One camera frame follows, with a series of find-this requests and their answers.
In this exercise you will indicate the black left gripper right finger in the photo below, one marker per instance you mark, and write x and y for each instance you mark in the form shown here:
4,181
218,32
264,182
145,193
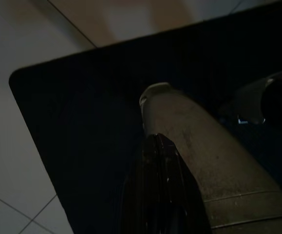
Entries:
179,200

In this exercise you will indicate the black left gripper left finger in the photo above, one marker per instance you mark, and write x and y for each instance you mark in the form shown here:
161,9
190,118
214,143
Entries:
143,195

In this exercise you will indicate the black floor mat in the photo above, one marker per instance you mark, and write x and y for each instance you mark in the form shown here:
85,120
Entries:
82,122

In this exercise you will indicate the grey right robot leg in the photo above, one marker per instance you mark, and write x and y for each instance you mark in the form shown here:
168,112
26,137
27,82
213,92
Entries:
248,97

